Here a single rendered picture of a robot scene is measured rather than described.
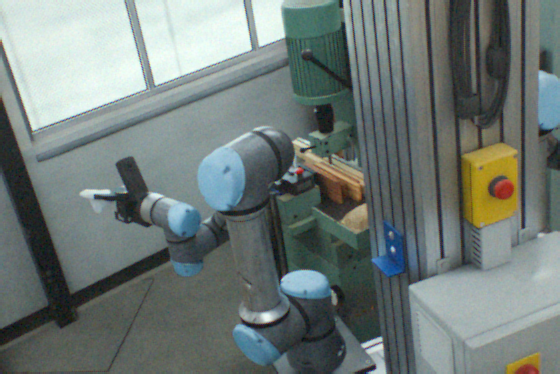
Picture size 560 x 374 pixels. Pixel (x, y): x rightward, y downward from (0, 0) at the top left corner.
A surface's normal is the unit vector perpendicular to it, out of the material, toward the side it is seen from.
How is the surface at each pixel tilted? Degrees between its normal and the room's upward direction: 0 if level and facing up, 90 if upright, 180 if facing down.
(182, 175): 90
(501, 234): 90
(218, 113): 90
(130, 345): 0
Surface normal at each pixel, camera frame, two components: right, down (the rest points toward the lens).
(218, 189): -0.69, 0.32
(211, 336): -0.15, -0.87
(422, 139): 0.37, 0.39
